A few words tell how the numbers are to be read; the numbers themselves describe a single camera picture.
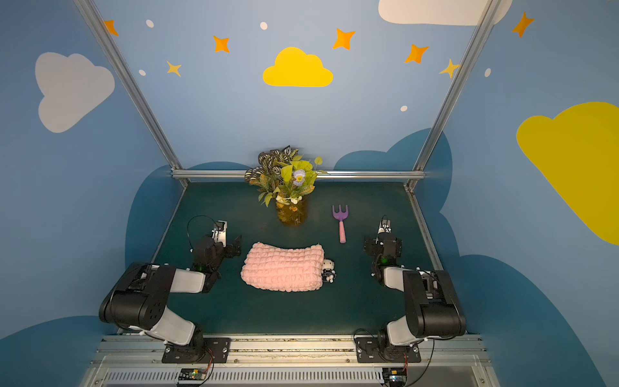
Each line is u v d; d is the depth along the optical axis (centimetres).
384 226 82
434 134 101
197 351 67
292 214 104
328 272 88
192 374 72
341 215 108
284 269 82
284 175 93
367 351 74
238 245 88
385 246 72
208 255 73
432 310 45
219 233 80
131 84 85
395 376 72
